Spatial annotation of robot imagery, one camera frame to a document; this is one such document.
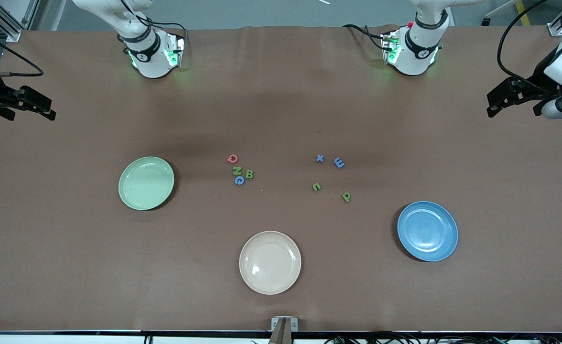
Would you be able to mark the brown table mat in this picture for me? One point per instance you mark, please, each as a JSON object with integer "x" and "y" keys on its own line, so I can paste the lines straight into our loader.
{"x": 281, "y": 105}

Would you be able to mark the white stand leg with caster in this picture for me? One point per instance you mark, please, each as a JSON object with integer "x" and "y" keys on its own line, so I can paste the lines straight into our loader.
{"x": 498, "y": 10}

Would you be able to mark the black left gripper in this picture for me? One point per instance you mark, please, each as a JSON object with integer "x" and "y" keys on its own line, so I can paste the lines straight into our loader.
{"x": 535, "y": 82}

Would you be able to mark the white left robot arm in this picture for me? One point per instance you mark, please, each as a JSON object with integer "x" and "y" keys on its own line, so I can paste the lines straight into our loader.
{"x": 412, "y": 57}

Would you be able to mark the blue plate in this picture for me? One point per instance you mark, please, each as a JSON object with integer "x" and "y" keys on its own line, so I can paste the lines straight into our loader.
{"x": 427, "y": 231}

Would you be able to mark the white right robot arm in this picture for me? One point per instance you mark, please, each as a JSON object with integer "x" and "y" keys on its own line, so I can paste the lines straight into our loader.
{"x": 149, "y": 64}

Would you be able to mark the silver base connector plate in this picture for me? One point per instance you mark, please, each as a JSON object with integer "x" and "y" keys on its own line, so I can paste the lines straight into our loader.
{"x": 178, "y": 50}
{"x": 387, "y": 45}

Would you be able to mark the green letter d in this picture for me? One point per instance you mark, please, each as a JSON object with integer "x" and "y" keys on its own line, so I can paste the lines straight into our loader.
{"x": 346, "y": 197}

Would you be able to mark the red letter Q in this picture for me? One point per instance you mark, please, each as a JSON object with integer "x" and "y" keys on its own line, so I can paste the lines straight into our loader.
{"x": 229, "y": 159}

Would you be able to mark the blue letter m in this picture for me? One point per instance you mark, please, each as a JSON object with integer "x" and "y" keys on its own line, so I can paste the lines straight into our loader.
{"x": 339, "y": 163}

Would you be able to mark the blue letter G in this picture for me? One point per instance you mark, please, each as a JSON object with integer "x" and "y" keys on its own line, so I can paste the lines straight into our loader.
{"x": 237, "y": 181}

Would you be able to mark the beige plate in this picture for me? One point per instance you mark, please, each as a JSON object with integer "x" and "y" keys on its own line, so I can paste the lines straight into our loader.
{"x": 270, "y": 263}

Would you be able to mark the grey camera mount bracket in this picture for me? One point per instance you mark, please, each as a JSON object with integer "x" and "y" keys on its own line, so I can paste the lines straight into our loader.
{"x": 276, "y": 324}

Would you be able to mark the light green plate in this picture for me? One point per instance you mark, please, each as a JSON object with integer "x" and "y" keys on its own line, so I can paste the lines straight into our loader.
{"x": 146, "y": 184}

